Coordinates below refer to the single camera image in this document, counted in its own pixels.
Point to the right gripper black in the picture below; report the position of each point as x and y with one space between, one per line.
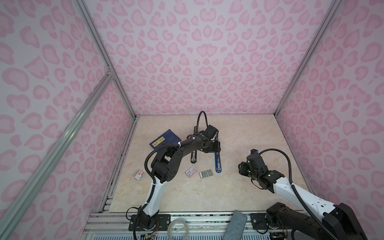
242 168

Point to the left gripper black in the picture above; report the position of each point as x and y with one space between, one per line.
217 148

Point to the silver staple tray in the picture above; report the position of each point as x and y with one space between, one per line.
206 174

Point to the red white staple box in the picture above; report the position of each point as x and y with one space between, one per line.
191 171

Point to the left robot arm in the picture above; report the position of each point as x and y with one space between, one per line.
162 164

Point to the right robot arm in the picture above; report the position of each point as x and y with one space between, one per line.
317 218

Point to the blue booklet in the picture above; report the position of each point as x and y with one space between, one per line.
167 138

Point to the grey cloth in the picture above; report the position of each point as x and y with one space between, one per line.
236 226

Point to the clear plastic staple packet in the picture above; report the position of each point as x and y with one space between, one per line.
139 175

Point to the clear tape roll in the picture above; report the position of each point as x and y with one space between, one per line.
177 226

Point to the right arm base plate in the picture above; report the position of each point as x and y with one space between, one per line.
261 221

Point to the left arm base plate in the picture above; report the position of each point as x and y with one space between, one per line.
158 222

